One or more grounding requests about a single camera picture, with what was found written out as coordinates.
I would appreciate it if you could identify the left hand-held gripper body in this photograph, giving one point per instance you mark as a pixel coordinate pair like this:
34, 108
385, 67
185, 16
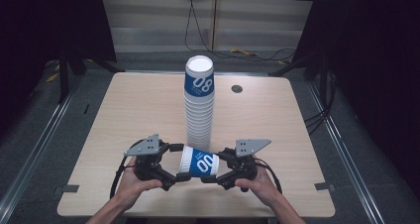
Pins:
147, 161

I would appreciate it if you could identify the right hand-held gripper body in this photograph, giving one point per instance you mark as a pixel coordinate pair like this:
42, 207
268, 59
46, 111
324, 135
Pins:
244, 164

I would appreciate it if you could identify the blue banded paper cup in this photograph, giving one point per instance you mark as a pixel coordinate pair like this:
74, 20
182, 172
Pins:
199, 163

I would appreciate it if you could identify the stack of white paper cups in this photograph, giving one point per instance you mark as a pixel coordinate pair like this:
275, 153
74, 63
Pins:
198, 118

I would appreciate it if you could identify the person's right hand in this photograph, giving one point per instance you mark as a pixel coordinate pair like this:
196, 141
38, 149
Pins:
261, 187

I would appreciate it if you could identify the person's left hand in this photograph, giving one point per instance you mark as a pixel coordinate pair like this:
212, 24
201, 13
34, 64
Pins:
133, 187

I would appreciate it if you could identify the round dark table grommet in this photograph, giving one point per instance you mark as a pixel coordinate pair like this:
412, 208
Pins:
236, 89

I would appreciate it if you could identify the grey tape piece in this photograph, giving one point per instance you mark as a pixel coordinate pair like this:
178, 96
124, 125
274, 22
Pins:
323, 186
69, 188

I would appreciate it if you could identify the yellow floor tape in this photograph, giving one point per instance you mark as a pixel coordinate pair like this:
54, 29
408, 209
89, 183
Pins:
242, 52
52, 77

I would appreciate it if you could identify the black metal stand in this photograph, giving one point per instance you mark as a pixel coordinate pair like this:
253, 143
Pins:
63, 78

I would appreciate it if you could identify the black curtain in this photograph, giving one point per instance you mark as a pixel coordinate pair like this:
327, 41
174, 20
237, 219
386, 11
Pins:
39, 35
379, 68

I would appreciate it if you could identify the metal floor rail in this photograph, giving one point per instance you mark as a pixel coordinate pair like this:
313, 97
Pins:
343, 151
36, 148

